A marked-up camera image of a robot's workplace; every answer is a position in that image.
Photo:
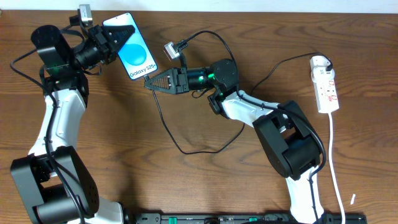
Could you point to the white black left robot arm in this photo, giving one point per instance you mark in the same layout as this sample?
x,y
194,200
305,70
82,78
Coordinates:
x,y
53,182

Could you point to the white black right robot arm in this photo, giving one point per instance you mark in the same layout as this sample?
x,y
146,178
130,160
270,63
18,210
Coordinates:
x,y
291,144

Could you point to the blue Galaxy smartphone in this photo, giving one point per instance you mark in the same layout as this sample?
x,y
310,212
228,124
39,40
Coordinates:
x,y
135,54

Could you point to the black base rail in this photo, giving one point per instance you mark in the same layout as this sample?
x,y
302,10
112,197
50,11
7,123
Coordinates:
x,y
156,218

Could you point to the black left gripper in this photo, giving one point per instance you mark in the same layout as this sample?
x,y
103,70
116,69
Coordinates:
x,y
104,42

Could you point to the small white paper scrap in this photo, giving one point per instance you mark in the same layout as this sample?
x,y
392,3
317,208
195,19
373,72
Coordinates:
x,y
352,199

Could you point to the white power strip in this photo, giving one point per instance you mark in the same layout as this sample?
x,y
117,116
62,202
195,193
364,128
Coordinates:
x,y
322,75

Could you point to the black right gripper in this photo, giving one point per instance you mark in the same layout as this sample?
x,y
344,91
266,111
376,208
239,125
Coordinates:
x,y
180,80

